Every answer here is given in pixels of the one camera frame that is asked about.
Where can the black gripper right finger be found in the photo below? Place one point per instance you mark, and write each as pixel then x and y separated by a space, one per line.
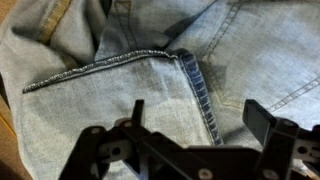
pixel 276 146

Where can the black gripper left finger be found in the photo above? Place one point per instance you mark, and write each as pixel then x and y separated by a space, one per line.
pixel 93 150

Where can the light blue denim trousers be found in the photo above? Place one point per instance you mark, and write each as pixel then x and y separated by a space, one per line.
pixel 160 86

